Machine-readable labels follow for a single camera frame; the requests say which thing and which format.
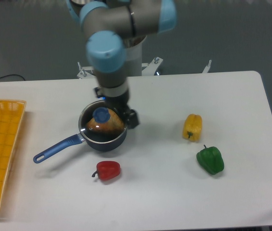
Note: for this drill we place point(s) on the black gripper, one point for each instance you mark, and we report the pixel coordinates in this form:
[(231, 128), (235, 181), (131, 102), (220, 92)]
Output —
[(117, 98)]

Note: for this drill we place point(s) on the glass pot lid blue knob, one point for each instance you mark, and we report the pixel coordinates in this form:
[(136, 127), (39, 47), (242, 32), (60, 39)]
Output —
[(86, 115)]

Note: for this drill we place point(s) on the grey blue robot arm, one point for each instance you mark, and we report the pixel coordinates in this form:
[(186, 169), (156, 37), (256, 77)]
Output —
[(105, 25)]

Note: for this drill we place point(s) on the triangular baked pastry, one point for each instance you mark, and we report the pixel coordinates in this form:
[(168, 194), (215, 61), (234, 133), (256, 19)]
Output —
[(105, 121)]

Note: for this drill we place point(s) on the red bell pepper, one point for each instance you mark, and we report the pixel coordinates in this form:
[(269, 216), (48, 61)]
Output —
[(107, 170)]

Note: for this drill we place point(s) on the yellow bell pepper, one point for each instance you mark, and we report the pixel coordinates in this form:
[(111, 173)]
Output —
[(192, 128)]

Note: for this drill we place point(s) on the green bell pepper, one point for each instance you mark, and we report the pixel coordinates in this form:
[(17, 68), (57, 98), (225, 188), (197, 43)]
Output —
[(210, 159)]

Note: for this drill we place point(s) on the dark pot blue handle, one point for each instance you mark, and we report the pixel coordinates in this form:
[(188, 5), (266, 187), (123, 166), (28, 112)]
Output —
[(75, 140)]

